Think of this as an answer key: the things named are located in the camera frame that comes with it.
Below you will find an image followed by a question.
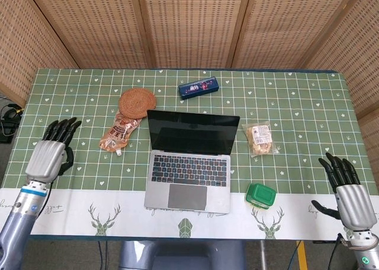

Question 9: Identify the black device with cables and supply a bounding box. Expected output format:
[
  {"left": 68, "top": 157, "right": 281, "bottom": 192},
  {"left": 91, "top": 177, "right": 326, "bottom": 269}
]
[{"left": 0, "top": 103, "right": 24, "bottom": 143}]

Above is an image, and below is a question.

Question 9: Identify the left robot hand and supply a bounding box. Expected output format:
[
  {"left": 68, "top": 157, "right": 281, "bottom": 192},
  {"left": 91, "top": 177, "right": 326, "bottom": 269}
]
[{"left": 25, "top": 117, "right": 82, "bottom": 184}]

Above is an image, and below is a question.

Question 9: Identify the green plastic container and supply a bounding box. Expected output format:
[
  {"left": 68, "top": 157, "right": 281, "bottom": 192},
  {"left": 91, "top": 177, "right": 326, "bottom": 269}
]
[{"left": 245, "top": 182, "right": 277, "bottom": 209}]

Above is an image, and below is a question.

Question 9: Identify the green checked tablecloth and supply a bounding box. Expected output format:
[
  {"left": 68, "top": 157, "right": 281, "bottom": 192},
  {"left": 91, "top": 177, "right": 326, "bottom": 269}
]
[{"left": 0, "top": 67, "right": 379, "bottom": 241}]

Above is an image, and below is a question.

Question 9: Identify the silver laptop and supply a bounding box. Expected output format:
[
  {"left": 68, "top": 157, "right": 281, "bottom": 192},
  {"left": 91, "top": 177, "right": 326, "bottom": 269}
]
[{"left": 143, "top": 110, "right": 240, "bottom": 214}]

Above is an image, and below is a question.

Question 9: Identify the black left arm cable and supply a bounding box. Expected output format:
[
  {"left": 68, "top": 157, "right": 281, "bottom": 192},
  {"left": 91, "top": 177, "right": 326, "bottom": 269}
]
[{"left": 34, "top": 182, "right": 54, "bottom": 223}]

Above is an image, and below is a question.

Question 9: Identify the clear packaged snack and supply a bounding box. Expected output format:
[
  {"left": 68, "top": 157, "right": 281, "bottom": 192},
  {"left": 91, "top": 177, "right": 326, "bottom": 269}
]
[{"left": 242, "top": 121, "right": 280, "bottom": 158}]

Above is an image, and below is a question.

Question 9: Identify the orange sauce pouch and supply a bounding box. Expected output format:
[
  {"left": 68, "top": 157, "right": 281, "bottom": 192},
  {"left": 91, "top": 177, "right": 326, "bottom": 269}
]
[{"left": 98, "top": 110, "right": 143, "bottom": 156}]

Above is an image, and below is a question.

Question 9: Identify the blue rectangular box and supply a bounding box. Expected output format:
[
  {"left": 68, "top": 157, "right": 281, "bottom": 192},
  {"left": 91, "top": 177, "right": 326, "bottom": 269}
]
[{"left": 178, "top": 76, "right": 221, "bottom": 101}]

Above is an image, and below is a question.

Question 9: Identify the round woven coaster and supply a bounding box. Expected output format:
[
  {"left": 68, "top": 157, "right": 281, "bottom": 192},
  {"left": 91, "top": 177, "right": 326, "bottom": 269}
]
[{"left": 118, "top": 88, "right": 156, "bottom": 118}]

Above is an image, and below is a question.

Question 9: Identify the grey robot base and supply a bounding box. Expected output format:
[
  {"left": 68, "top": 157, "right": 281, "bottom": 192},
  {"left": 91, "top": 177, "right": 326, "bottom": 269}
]
[{"left": 118, "top": 240, "right": 246, "bottom": 270}]

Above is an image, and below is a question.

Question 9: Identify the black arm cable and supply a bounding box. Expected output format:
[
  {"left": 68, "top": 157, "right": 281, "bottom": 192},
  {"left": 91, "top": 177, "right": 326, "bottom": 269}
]
[
  {"left": 34, "top": 182, "right": 54, "bottom": 223},
  {"left": 325, "top": 233, "right": 346, "bottom": 270}
]

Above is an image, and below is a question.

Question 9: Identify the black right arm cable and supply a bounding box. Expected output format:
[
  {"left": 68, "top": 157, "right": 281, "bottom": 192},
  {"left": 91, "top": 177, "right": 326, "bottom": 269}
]
[{"left": 325, "top": 233, "right": 346, "bottom": 270}]

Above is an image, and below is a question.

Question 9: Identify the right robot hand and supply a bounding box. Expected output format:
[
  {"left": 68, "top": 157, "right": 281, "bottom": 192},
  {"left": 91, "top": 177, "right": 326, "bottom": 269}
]
[{"left": 311, "top": 152, "right": 378, "bottom": 232}]

